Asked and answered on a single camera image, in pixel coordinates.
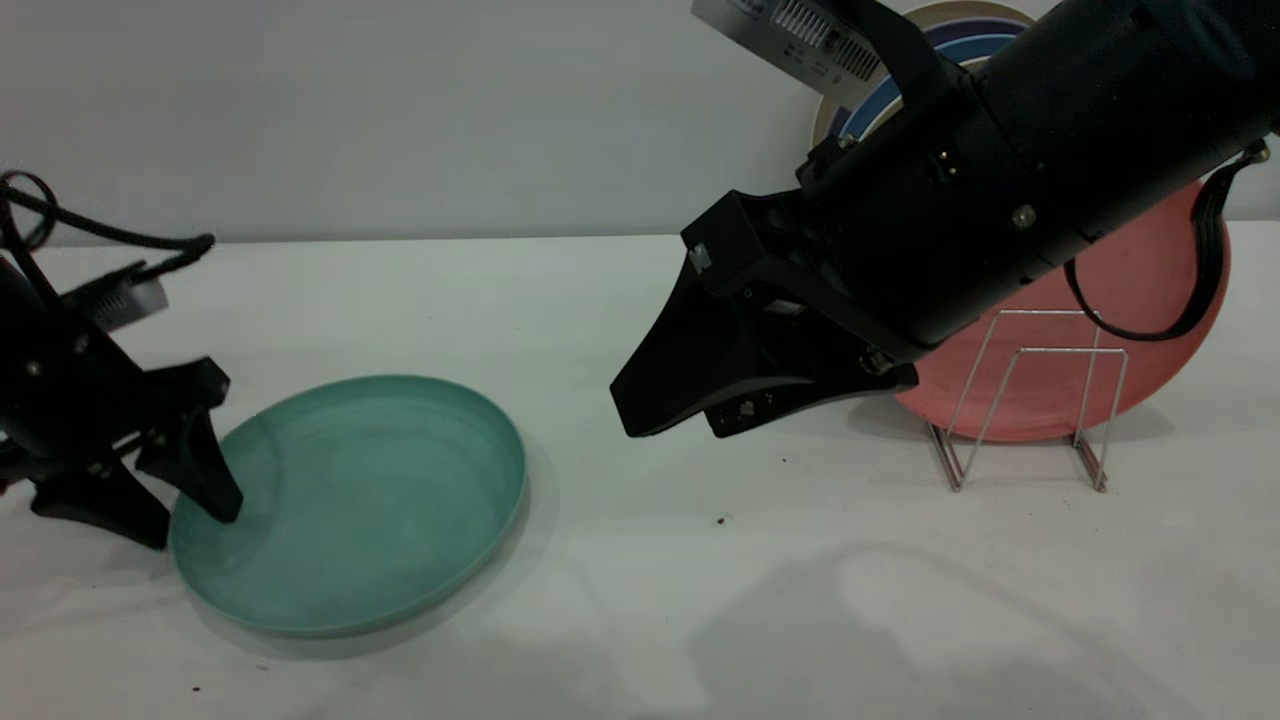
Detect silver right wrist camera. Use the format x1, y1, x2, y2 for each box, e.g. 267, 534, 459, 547
690, 0, 901, 109

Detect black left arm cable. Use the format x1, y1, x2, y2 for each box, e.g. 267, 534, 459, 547
0, 170, 216, 293

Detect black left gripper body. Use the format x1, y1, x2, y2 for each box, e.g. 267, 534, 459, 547
0, 255, 232, 493

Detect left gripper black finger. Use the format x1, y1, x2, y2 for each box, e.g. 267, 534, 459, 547
29, 460, 171, 551
135, 405, 245, 525

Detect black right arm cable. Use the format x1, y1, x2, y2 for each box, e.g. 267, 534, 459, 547
1062, 140, 1273, 343

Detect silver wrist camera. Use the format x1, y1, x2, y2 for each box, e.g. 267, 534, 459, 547
690, 0, 901, 109
60, 262, 169, 332

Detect pink round plate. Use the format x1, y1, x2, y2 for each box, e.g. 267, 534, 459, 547
893, 180, 1230, 444

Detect metal wire plate rack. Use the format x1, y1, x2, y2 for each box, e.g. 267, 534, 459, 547
927, 310, 1129, 494

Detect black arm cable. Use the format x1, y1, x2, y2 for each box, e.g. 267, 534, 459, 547
1062, 140, 1273, 343
0, 170, 216, 293

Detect green round plate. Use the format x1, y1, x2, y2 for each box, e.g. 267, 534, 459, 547
168, 375, 529, 639

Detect dark purple round plate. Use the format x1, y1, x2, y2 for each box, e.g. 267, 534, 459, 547
835, 20, 1026, 136

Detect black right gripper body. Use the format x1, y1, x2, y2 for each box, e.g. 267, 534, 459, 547
681, 74, 1097, 380

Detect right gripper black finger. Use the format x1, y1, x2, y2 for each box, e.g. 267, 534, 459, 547
610, 270, 802, 439
704, 350, 919, 441

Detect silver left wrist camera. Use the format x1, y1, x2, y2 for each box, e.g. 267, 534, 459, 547
60, 262, 169, 332

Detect blue round plate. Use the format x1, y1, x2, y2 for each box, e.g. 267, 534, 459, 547
840, 36, 1019, 141

